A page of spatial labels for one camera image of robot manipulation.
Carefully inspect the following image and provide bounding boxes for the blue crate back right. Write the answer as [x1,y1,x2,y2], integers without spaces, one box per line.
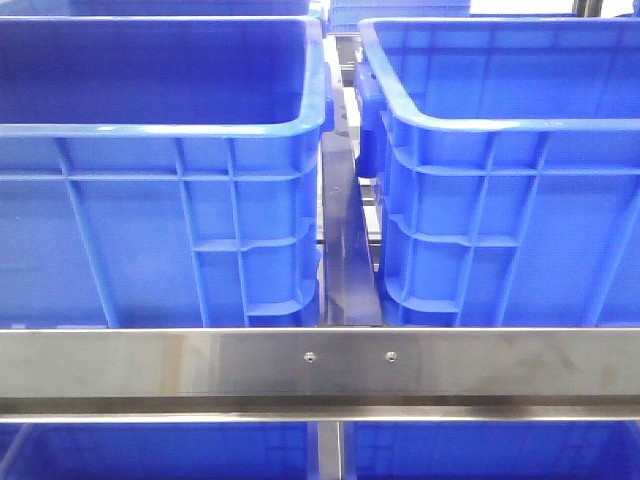
[329,0,471,33]

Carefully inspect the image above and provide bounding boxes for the blue crate back left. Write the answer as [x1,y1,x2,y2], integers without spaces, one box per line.
[1,0,329,20]

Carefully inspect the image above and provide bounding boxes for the blue crate lower left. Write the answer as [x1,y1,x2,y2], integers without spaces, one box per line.
[1,423,318,479]

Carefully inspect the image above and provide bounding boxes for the steel rack front rail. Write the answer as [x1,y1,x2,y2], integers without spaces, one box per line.
[1,327,639,423]

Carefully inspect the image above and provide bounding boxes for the blue crate front left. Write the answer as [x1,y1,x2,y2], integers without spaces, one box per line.
[1,16,333,329]

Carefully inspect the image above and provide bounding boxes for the blue crate lower right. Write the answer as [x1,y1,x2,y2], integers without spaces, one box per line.
[354,421,639,479]

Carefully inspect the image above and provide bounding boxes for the blue crate front right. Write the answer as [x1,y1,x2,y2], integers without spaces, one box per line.
[355,18,639,327]

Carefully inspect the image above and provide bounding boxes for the blue crate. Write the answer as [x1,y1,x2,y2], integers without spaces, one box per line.
[355,18,639,327]
[329,0,471,33]
[1,16,333,329]
[354,421,639,479]
[1,423,318,479]
[1,0,329,20]

